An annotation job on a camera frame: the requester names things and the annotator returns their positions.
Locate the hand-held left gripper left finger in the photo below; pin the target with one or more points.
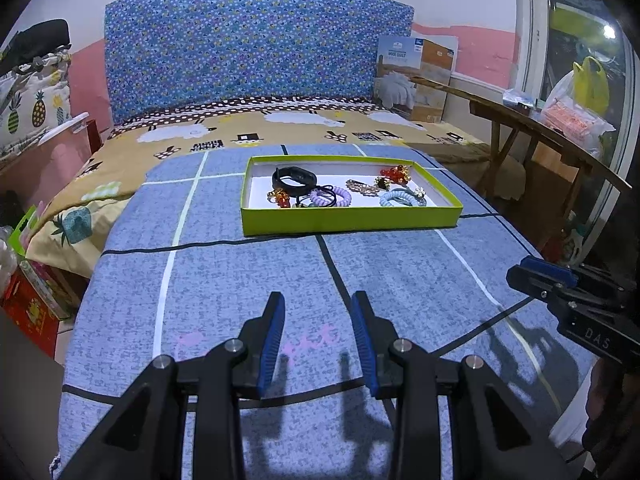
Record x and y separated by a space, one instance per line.
270 345

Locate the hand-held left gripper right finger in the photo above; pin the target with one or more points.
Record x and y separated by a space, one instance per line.
365 345

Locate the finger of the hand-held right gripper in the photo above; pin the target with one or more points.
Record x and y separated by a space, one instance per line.
547 267
530 282

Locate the green cardboard box tray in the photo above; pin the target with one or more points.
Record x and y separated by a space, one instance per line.
350 220

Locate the person's right hand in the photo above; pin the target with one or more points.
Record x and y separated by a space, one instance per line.
602 390

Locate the blue checked blanket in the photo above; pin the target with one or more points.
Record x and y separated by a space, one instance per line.
225 300

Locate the wooden bench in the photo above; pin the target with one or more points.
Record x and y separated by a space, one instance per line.
550 135

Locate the white plastic bag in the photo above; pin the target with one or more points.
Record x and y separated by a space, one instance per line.
570 120

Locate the black wristband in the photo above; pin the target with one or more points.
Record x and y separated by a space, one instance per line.
301 184

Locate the small clear plastic box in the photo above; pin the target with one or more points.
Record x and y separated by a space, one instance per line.
520 99

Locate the yellow plastic bag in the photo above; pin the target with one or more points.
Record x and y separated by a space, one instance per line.
592 85

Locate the printed cardboard box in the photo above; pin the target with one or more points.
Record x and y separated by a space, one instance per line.
415 75

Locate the beige sheep print sheet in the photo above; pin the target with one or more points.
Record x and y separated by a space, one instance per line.
150 135

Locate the red carton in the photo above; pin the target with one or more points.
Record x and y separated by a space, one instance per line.
30 310

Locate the green packet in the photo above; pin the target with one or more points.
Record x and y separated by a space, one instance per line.
22 232

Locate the pink cabinet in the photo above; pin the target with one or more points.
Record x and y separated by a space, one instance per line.
45 165

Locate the blue floral headboard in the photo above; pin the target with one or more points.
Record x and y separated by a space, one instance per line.
250 50

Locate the pineapple print pillow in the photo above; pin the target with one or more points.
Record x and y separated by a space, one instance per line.
35 105

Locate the black cloth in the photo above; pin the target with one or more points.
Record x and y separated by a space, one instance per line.
35 42

